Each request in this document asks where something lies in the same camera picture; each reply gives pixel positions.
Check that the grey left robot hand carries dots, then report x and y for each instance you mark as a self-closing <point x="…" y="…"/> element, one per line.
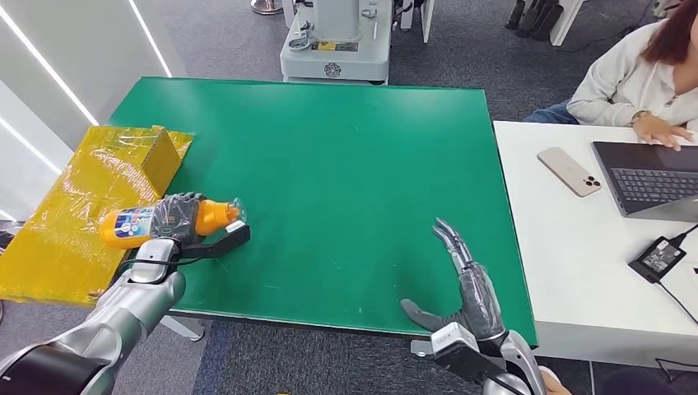
<point x="174" y="218"/>

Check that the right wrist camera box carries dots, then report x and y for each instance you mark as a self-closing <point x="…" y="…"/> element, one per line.
<point x="452" y="349"/>

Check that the beige smartphone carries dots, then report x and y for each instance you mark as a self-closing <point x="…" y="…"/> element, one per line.
<point x="567" y="170"/>

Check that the person's hand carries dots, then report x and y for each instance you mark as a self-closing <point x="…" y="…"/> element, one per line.
<point x="657" y="132"/>

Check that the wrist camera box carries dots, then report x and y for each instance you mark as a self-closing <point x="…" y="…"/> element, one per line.
<point x="218" y="245"/>
<point x="452" y="349"/>

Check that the chrome stand base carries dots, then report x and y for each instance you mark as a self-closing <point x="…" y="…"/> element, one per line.
<point x="266" y="7"/>

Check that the grey robot base machine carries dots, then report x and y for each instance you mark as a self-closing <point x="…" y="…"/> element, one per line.
<point x="337" y="60"/>

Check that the grey table foot bracket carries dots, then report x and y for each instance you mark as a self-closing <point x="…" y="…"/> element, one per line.
<point x="421" y="349"/>

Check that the white desk leg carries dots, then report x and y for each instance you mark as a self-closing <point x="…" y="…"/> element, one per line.
<point x="566" y="22"/>

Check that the dark grey laptop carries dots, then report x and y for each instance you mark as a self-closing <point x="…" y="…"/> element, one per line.
<point x="649" y="181"/>

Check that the orange bottle with clear cap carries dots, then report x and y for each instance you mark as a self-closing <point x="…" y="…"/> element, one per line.
<point x="122" y="229"/>

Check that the person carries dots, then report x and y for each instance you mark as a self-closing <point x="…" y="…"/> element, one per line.
<point x="621" y="82"/>

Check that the yellow taped cardboard box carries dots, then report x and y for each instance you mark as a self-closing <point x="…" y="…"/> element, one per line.
<point x="65" y="191"/>

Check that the black power adapter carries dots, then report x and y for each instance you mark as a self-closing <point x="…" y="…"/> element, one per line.
<point x="656" y="259"/>

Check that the white panel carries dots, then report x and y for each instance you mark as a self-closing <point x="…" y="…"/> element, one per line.
<point x="425" y="19"/>

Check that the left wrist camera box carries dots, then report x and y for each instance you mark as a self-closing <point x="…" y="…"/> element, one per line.
<point x="218" y="245"/>

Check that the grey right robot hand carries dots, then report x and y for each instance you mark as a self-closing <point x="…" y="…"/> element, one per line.
<point x="480" y="300"/>

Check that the white table leg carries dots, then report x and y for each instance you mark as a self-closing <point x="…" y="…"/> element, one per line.
<point x="182" y="327"/>

